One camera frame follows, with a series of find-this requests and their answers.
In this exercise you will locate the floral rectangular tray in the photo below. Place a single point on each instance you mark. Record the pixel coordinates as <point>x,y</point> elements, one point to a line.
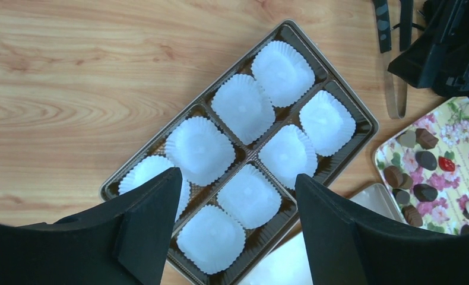
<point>449,122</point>

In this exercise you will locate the brown compartment chocolate box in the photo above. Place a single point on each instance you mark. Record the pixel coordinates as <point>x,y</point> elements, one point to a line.
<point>261,241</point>

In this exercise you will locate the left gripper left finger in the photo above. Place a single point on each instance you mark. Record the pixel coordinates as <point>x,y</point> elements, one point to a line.
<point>121,241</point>

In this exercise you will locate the heart shaped chocolate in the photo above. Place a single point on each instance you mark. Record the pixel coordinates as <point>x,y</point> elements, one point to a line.
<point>407,139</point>

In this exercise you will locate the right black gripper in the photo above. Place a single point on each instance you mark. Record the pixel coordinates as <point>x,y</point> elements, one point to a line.
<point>439,58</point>

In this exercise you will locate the dark oval chocolate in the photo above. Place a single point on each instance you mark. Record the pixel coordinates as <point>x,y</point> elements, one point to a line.
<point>427,160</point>

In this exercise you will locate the brown rectangular chocolate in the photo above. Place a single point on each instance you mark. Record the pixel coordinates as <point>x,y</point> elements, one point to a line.
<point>425,139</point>

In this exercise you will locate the round brown chocolate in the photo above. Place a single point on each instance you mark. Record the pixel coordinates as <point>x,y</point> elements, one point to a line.
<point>393,176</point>

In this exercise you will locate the metallic box lid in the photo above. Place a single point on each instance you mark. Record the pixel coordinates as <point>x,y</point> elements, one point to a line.
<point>288,263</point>

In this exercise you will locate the red candy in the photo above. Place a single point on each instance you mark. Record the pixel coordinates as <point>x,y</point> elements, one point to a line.
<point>446,164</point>

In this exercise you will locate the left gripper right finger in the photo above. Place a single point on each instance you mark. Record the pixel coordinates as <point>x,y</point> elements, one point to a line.
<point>350,244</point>

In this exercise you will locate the white paper cup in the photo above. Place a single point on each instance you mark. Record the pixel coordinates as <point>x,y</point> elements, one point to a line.
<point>289,153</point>
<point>244,109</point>
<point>149,168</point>
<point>212,240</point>
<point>327,123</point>
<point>282,73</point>
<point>200,150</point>
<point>249,197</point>

